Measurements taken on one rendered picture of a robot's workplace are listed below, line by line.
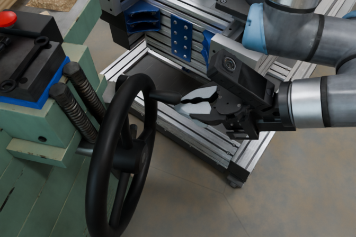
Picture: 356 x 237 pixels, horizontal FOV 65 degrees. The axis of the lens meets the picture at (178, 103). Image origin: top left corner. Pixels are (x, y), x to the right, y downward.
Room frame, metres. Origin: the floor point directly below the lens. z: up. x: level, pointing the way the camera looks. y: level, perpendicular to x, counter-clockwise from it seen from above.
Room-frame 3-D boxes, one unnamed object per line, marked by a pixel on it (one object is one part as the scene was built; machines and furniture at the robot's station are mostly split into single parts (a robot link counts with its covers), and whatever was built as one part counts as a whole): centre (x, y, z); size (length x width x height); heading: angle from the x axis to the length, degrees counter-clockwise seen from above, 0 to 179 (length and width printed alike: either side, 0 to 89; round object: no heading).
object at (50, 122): (0.28, 0.22, 0.91); 0.15 x 0.14 x 0.09; 167
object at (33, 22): (0.28, 0.22, 0.99); 0.13 x 0.11 x 0.06; 167
